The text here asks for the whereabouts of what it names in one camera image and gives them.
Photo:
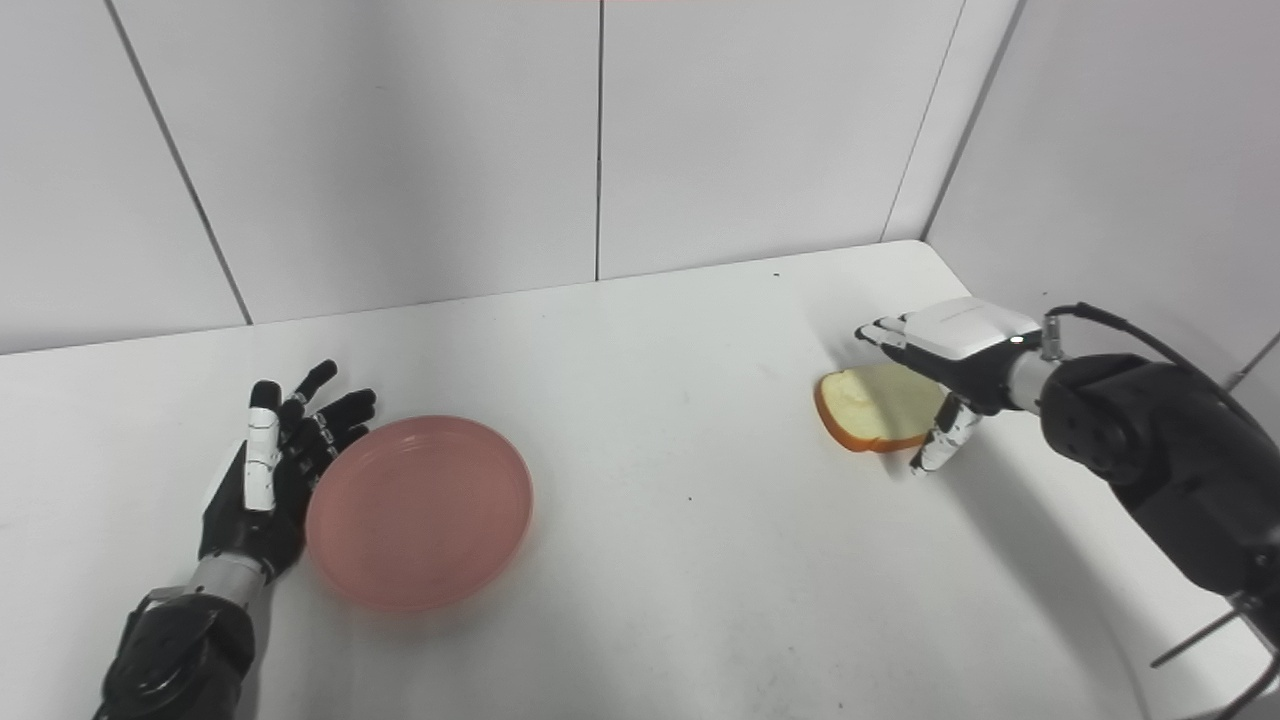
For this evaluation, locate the slice of white bread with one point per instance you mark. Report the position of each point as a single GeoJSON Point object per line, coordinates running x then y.
{"type": "Point", "coordinates": [875, 410]}

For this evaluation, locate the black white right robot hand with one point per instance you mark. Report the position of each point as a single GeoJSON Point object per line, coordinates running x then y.
{"type": "Point", "coordinates": [965, 335]}

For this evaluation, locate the pink round plate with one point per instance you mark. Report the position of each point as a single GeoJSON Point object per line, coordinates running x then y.
{"type": "Point", "coordinates": [420, 515]}

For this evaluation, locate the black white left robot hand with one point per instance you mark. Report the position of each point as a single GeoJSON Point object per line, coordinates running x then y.
{"type": "Point", "coordinates": [235, 525]}

